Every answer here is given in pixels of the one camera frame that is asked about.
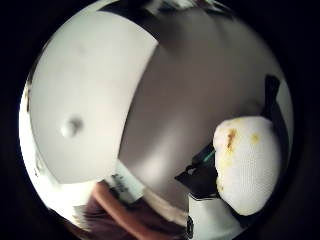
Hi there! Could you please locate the white stained mesh sponge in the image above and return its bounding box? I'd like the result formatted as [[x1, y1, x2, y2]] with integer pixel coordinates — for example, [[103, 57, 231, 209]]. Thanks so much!
[[212, 115, 284, 217]]

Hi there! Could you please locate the white box with black print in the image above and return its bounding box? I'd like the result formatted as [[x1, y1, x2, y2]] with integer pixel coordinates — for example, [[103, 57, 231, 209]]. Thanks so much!
[[108, 161, 147, 205]]

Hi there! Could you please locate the small white round knob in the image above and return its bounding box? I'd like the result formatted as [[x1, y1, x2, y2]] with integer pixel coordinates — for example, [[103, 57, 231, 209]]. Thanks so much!
[[60, 116, 84, 139]]

